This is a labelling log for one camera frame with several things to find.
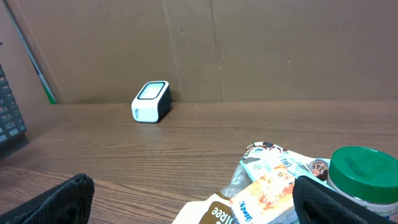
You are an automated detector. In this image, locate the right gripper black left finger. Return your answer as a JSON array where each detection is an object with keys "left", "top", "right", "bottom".
[{"left": 1, "top": 174, "right": 95, "bottom": 224}]

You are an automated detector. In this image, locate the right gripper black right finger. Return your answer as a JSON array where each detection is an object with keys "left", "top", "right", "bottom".
[{"left": 293, "top": 175, "right": 394, "bottom": 224}]

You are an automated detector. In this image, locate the orange snack packet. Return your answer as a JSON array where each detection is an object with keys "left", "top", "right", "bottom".
[{"left": 229, "top": 164, "right": 299, "bottom": 224}]

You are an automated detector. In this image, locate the green lid jar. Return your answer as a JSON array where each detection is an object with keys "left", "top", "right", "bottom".
[{"left": 327, "top": 146, "right": 397, "bottom": 223}]

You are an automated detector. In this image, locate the teal white snack packet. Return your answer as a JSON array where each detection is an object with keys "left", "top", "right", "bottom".
[{"left": 240, "top": 145, "right": 330, "bottom": 185}]

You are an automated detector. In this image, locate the brown pastry bag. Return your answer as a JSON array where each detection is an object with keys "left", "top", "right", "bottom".
[{"left": 171, "top": 141, "right": 331, "bottom": 224}]

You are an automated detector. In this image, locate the grey plastic basket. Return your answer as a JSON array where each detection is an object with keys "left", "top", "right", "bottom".
[{"left": 0, "top": 67, "right": 29, "bottom": 160}]

